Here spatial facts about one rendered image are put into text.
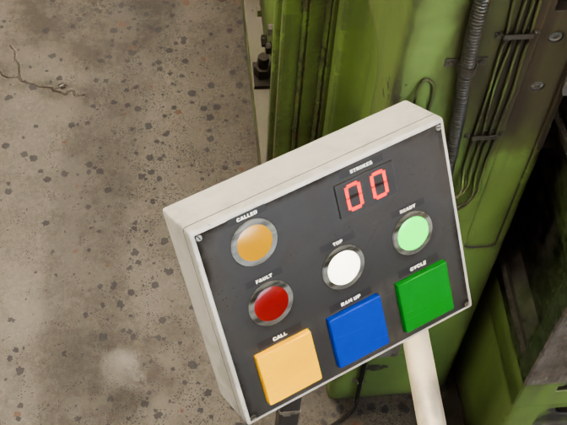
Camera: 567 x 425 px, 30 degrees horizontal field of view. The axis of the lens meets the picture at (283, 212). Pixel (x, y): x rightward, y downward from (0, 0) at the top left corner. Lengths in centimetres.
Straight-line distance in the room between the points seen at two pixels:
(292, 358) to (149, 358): 116
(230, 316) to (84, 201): 146
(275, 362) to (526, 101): 56
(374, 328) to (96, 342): 122
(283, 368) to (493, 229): 67
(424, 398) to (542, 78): 53
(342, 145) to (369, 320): 22
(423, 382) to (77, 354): 98
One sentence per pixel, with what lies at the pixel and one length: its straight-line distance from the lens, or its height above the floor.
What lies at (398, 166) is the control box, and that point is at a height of 117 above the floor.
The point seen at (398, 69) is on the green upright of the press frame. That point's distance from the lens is 146.
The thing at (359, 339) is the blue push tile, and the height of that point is 100.
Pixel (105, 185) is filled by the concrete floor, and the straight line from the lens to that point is 267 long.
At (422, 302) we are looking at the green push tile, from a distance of 135.
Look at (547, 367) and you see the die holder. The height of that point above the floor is 54.
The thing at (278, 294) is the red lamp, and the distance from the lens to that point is 123.
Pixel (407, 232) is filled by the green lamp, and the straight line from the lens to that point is 129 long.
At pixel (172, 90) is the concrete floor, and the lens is 284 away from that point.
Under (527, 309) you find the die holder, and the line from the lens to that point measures 194.
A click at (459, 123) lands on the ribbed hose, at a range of 153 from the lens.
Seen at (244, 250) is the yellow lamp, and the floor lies 116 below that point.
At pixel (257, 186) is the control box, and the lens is 120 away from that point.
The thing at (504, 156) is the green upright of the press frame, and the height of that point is 88.
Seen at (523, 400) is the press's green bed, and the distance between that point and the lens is 200.
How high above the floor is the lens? 217
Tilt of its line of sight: 56 degrees down
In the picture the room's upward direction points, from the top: 5 degrees clockwise
